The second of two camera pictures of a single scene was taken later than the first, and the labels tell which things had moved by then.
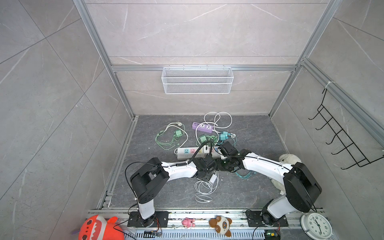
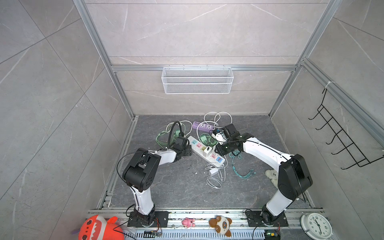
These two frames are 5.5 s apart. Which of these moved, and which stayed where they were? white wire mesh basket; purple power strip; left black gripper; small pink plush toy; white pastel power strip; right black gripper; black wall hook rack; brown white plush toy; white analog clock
Moved: right black gripper; white pastel power strip; left black gripper
Stayed: purple power strip; brown white plush toy; white wire mesh basket; black wall hook rack; white analog clock; small pink plush toy
